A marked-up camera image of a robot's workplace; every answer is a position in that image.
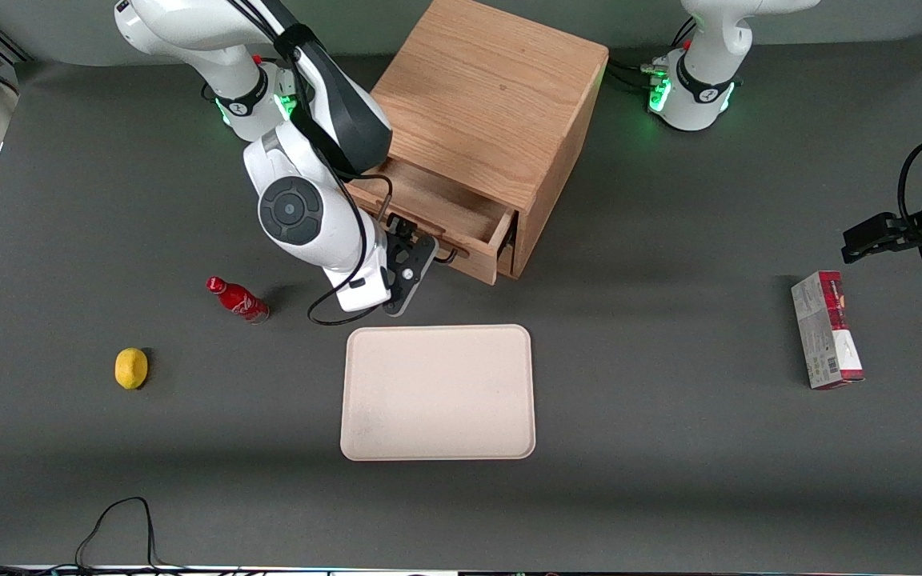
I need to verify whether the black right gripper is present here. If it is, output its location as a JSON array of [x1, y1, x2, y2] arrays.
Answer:
[[381, 214, 438, 253]]

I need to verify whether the wooden drawer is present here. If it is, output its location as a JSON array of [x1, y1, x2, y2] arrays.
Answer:
[[347, 158, 518, 286]]

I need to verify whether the wooden drawer cabinet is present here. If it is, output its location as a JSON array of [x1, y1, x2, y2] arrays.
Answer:
[[369, 0, 611, 281]]

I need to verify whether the red plaid cardboard box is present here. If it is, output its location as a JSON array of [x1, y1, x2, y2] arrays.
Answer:
[[790, 270, 866, 391]]

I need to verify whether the cream plastic tray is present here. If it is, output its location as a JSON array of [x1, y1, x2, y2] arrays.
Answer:
[[339, 323, 537, 462]]

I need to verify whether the red cola bottle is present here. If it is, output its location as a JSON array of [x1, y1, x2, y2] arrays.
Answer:
[[206, 276, 271, 325]]

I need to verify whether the yellow lemon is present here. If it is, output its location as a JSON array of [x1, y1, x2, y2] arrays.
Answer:
[[114, 347, 149, 390]]

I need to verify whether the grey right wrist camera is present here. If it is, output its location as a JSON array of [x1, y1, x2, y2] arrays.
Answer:
[[383, 234, 439, 318]]

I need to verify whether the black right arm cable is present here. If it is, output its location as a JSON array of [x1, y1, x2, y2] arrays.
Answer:
[[229, 0, 395, 326]]

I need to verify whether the black left base cable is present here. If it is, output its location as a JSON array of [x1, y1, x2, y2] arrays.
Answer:
[[605, 16, 698, 93]]

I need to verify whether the black cable loop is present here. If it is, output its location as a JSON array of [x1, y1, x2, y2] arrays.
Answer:
[[0, 497, 214, 576]]

